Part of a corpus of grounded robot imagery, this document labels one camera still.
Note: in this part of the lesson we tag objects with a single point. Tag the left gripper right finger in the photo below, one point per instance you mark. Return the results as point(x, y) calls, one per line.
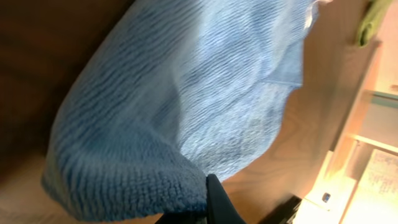
point(220, 210)

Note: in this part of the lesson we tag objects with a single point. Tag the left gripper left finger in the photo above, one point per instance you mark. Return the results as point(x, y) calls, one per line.
point(183, 218)

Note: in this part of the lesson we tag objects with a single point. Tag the blue microfiber cloth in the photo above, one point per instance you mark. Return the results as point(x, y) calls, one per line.
point(179, 89)

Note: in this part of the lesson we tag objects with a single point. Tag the olive green crumpled cloth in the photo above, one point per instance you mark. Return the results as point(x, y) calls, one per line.
point(372, 20)

